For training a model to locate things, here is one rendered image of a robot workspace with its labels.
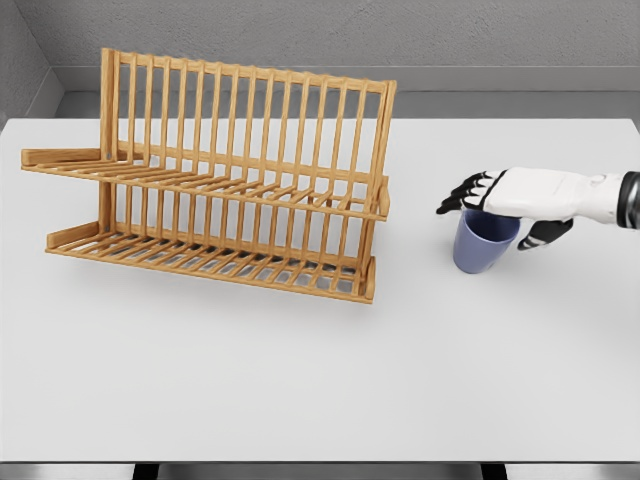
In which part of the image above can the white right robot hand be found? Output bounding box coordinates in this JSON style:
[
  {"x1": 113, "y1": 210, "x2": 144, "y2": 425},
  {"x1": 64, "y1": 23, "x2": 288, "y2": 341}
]
[{"x1": 435, "y1": 166, "x2": 589, "y2": 252}]

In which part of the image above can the blue cup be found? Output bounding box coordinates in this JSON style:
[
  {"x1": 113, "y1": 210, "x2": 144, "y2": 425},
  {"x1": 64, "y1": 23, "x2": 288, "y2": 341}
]
[{"x1": 452, "y1": 208, "x2": 522, "y2": 275}]

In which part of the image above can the wooden two-tier dish rack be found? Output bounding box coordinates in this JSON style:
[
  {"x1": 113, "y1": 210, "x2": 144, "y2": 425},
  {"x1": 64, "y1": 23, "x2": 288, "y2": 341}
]
[{"x1": 20, "y1": 47, "x2": 398, "y2": 305}]

